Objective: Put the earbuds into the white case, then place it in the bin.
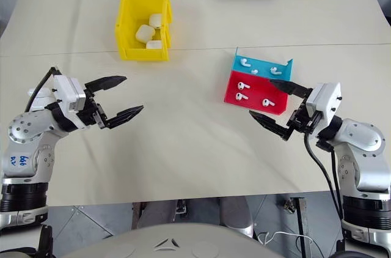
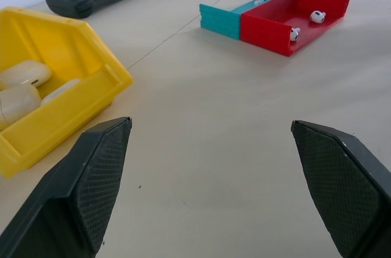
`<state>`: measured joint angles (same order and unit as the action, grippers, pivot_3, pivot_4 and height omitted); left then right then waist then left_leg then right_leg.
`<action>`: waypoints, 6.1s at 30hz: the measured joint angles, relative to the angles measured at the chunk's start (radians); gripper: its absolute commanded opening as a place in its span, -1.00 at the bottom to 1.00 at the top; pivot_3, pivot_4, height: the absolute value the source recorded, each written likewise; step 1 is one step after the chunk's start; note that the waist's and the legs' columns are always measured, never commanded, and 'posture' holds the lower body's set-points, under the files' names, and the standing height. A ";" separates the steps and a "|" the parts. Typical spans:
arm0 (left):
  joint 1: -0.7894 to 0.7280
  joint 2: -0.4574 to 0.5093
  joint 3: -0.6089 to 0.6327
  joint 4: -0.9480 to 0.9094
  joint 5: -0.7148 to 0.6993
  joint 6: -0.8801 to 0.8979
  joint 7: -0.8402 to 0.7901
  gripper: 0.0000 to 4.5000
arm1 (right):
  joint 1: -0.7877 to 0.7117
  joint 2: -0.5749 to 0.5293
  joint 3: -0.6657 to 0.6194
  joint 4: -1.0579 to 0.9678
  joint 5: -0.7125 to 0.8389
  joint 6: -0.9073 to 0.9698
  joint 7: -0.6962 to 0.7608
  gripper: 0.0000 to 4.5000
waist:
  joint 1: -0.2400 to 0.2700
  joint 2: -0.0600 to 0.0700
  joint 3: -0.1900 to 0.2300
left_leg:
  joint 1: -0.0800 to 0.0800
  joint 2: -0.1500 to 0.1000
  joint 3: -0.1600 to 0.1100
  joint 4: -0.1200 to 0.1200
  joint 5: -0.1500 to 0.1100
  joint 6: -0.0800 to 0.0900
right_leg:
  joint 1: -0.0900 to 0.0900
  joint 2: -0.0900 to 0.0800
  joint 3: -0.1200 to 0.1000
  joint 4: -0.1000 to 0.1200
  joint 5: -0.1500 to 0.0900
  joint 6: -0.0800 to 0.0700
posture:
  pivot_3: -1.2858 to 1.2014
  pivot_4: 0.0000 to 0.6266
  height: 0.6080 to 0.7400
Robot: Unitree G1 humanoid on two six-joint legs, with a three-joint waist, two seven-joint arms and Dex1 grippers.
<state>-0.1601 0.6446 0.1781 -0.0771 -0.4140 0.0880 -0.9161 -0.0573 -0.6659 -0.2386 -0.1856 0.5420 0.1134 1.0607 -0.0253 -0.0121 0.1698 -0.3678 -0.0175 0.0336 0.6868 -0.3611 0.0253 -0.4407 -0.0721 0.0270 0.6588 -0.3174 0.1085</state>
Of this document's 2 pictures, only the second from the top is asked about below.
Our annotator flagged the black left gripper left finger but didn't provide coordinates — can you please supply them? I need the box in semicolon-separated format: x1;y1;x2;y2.
0;116;133;258

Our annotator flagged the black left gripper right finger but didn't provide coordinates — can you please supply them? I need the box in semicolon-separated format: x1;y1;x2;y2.
290;120;391;258

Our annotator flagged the yellow plastic bin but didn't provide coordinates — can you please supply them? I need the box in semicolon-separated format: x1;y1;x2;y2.
0;6;134;179

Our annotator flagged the red open tray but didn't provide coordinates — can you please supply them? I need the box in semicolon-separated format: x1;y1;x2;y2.
239;0;353;57

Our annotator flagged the teal open tray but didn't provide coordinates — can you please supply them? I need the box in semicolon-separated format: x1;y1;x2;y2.
199;0;301;40

